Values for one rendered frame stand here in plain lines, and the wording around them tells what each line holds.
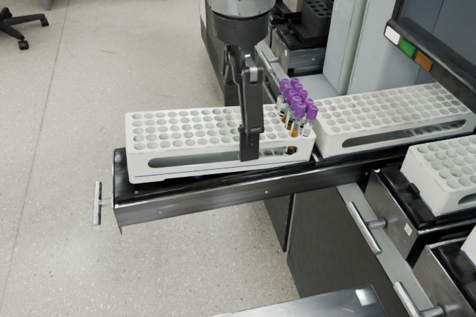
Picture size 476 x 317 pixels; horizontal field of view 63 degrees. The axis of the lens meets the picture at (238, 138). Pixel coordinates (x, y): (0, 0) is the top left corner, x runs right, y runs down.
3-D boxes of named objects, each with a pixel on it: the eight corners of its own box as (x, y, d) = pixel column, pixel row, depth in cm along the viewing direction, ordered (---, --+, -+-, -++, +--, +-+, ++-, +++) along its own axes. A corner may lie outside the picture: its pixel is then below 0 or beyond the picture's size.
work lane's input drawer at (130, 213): (437, 124, 86) (452, 89, 80) (481, 166, 76) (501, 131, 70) (95, 180, 73) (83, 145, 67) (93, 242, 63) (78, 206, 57)
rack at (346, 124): (438, 106, 80) (450, 80, 76) (472, 136, 72) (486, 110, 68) (302, 127, 74) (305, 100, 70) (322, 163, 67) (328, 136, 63)
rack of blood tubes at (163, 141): (290, 129, 74) (296, 102, 70) (309, 165, 67) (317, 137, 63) (127, 141, 67) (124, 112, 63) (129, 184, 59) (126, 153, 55)
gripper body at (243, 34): (206, -3, 53) (210, 57, 59) (219, 22, 47) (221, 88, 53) (259, -9, 54) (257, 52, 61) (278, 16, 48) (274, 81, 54)
